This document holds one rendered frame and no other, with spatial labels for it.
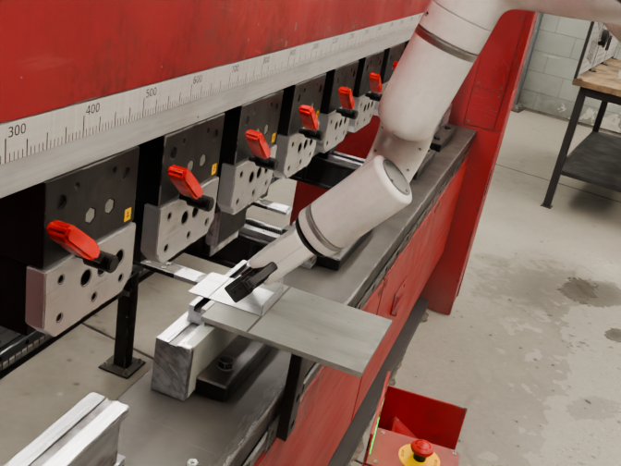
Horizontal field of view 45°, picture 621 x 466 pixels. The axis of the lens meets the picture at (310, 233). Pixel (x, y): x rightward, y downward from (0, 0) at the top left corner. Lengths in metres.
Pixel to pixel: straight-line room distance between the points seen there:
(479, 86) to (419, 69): 2.22
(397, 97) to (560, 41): 7.61
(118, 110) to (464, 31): 0.46
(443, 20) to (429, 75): 0.07
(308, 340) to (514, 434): 1.83
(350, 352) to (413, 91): 0.40
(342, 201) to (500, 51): 2.18
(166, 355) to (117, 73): 0.54
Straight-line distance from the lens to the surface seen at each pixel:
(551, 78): 8.64
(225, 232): 1.16
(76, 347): 2.89
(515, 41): 3.18
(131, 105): 0.77
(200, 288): 1.23
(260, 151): 1.01
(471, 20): 0.99
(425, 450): 1.31
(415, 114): 1.01
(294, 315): 1.20
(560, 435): 2.99
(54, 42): 0.65
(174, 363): 1.16
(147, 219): 0.88
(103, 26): 0.71
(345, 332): 1.18
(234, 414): 1.18
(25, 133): 0.65
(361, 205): 1.05
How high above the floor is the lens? 1.59
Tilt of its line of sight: 23 degrees down
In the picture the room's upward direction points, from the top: 11 degrees clockwise
